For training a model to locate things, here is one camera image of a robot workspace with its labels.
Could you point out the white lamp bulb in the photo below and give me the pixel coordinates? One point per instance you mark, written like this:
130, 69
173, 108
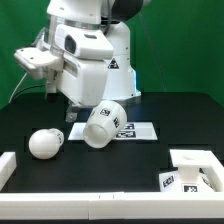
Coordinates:
45, 143

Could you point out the white front barrier wall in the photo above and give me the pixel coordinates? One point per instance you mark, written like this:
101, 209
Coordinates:
105, 206

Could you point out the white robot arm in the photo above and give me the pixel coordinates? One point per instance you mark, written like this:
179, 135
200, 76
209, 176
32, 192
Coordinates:
109, 16

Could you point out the white lamp base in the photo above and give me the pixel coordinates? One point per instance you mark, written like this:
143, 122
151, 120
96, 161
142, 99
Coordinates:
187, 176

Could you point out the white marker paper sheet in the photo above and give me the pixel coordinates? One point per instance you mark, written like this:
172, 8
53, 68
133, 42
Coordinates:
131, 131

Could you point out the white right barrier block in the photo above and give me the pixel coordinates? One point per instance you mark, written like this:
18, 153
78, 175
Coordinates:
214, 172

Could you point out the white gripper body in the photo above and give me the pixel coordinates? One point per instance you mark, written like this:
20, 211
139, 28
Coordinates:
82, 81

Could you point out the white lamp shade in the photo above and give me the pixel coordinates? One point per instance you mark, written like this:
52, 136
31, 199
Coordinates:
105, 122

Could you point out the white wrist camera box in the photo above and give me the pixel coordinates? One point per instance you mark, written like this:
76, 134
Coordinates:
83, 43

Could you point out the white barrier block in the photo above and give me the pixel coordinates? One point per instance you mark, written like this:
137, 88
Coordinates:
8, 165
214, 172

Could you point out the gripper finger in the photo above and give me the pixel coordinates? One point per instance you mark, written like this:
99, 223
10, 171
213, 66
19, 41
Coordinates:
72, 113
50, 91

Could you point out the white left barrier block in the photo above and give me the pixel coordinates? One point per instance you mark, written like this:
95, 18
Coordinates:
8, 165

